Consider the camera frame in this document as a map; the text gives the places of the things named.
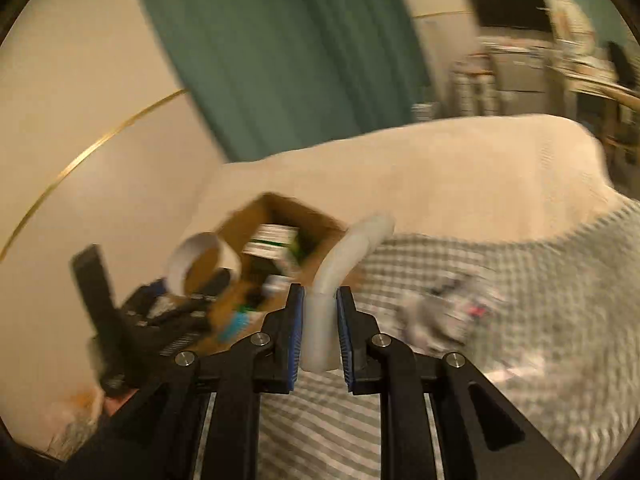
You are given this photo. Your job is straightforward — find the grey mini fridge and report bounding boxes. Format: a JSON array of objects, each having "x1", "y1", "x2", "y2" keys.
[{"x1": 489, "y1": 50, "x2": 548, "y2": 116}]

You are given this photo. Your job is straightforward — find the green white medicine box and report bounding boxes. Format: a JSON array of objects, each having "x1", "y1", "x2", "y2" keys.
[{"x1": 242, "y1": 223, "x2": 302, "y2": 278}]

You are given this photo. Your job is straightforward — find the black backpack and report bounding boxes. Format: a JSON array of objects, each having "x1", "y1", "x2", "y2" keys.
[{"x1": 606, "y1": 41, "x2": 637, "y2": 89}]

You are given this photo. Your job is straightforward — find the white tape roll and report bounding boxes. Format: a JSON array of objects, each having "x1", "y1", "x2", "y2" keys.
[{"x1": 164, "y1": 231, "x2": 242, "y2": 297}]

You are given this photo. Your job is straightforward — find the white cream tube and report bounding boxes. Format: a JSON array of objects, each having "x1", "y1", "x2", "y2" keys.
[{"x1": 300, "y1": 212, "x2": 395, "y2": 373}]

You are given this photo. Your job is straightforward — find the blue tissue pack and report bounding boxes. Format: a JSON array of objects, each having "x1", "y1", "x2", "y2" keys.
[{"x1": 217, "y1": 310, "x2": 265, "y2": 344}]

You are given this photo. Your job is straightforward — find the checkered bed sheet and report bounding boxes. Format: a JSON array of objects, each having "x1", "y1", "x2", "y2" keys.
[{"x1": 192, "y1": 194, "x2": 640, "y2": 480}]

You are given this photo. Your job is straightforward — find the cream quilted blanket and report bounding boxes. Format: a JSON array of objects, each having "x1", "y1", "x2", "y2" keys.
[{"x1": 189, "y1": 115, "x2": 625, "y2": 242}]

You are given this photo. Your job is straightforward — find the brown cardboard box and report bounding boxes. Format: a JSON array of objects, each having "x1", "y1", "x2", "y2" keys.
[{"x1": 191, "y1": 193, "x2": 345, "y2": 356}]

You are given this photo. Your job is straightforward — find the large teal curtain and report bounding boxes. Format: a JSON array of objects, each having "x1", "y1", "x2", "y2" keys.
[{"x1": 141, "y1": 0, "x2": 436, "y2": 162}]

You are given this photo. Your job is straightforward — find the black wall television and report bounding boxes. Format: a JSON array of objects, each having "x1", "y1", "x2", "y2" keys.
[{"x1": 469, "y1": 0, "x2": 552, "y2": 32}]

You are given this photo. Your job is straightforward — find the wooden chair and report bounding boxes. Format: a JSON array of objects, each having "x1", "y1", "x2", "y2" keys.
[{"x1": 560, "y1": 72, "x2": 639, "y2": 165}]

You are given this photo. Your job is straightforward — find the round vanity mirror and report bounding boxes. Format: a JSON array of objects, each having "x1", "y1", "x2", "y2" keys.
[{"x1": 551, "y1": 0, "x2": 597, "y2": 56}]

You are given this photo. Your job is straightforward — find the person's left hand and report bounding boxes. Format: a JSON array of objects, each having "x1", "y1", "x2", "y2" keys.
[{"x1": 102, "y1": 388, "x2": 138, "y2": 417}]

